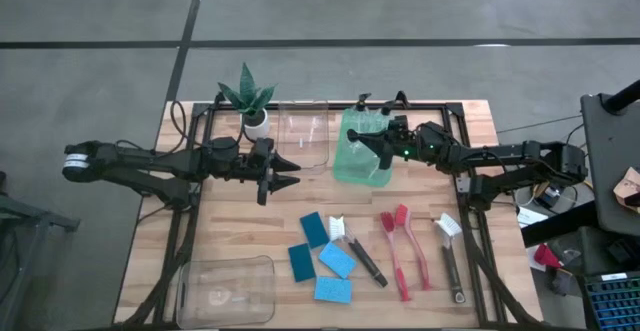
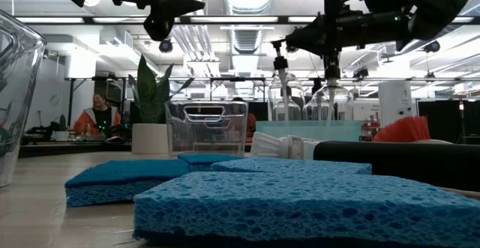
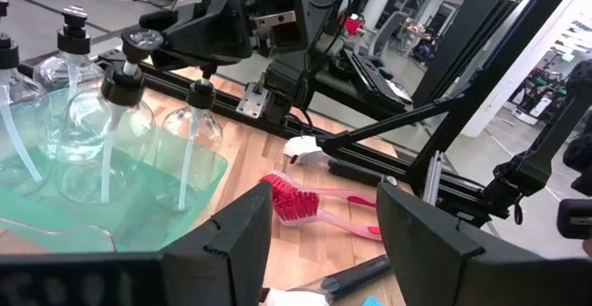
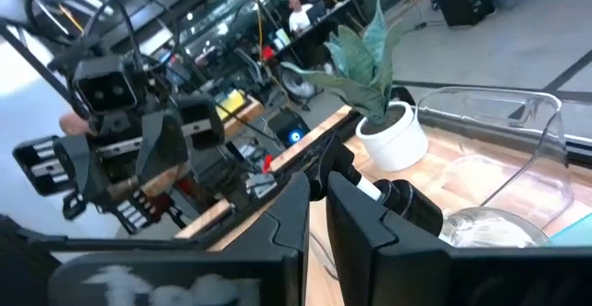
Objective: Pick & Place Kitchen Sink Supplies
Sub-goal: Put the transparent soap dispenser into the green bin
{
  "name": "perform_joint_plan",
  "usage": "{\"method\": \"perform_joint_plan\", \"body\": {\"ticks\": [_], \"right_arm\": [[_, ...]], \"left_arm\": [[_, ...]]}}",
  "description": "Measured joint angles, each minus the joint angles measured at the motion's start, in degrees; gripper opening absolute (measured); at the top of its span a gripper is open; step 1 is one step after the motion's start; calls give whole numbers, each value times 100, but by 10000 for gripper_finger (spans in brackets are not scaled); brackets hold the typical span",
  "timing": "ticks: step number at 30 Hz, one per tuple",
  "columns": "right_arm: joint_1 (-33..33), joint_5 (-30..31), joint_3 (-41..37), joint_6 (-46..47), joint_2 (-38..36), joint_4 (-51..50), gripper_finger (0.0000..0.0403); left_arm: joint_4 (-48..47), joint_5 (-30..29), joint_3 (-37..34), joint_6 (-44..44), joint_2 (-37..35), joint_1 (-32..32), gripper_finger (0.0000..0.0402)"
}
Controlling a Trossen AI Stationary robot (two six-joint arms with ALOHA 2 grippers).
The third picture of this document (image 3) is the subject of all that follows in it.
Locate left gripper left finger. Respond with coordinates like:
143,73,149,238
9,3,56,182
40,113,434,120
0,182,275,306

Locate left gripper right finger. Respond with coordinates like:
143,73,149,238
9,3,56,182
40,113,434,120
376,182,592,306

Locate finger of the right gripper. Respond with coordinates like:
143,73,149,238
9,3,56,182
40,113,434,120
149,49,252,72
138,0,254,54

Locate clear soap pump bottle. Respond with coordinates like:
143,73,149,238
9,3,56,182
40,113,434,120
0,0,52,185
159,63,224,213
32,5,106,113
57,28,166,205

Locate white brush black handle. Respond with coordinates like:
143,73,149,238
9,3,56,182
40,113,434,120
259,253,393,306
281,134,400,188

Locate red dish brush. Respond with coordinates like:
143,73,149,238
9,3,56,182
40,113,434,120
258,170,378,209
271,183,384,242

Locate green translucent plastic bin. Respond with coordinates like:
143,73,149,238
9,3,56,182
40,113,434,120
0,86,230,254

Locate grey office chair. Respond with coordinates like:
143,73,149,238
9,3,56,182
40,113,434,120
364,9,409,58

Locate black side table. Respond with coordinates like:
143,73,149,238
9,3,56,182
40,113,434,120
304,46,415,127

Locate black keyboard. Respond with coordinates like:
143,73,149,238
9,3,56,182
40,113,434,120
341,49,413,113

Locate black aluminium rig frame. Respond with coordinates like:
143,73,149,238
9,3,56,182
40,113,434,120
18,0,586,219

